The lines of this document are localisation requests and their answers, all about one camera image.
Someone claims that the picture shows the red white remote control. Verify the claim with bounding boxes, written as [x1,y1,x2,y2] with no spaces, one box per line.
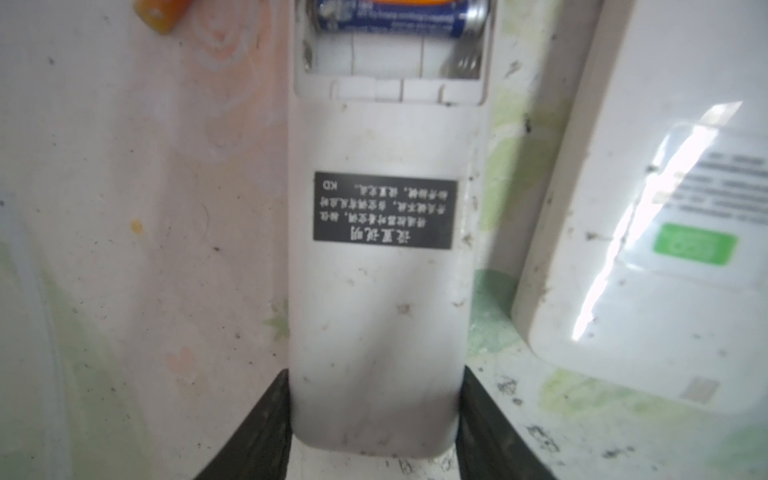
[288,1,499,458]

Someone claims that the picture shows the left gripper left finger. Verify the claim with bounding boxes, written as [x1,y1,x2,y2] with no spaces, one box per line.
[195,369,293,480]

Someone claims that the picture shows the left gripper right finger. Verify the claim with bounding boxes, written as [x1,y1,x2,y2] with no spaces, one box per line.
[455,368,555,480]

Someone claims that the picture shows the red orange battery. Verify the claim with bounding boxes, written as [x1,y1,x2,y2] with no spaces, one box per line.
[133,0,193,35]

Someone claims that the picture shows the blue orange battery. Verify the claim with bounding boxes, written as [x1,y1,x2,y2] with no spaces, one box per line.
[307,0,491,38]

